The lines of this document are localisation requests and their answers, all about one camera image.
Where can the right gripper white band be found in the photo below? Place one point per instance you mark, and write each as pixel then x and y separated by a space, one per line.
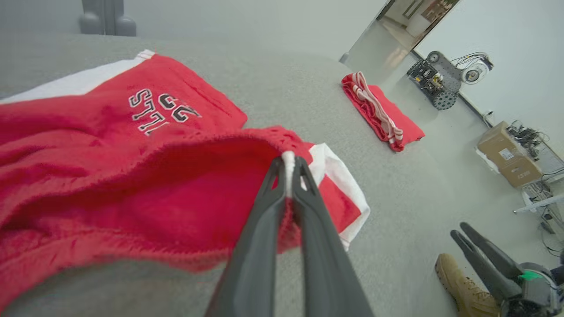
pixel 535 295

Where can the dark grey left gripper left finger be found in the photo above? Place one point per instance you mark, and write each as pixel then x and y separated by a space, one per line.
pixel 255 255

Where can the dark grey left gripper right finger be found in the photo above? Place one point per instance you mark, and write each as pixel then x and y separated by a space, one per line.
pixel 324 264

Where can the red shorts with white trim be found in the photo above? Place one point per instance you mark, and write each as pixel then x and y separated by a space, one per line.
pixel 132 193

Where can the red t-shirt with white stripes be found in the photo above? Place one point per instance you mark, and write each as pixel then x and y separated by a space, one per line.
pixel 396 119

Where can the tan suede boot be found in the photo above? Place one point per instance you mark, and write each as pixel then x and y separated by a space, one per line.
pixel 462 286

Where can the brown cardboard box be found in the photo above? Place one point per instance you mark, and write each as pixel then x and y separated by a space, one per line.
pixel 506 154

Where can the grey wheeled robot chassis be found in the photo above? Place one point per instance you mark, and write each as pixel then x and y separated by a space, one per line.
pixel 440 79

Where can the grey metal stand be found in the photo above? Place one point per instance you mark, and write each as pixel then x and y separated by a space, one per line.
pixel 105 17

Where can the white table frame bar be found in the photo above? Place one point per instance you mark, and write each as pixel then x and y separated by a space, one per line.
pixel 539 203

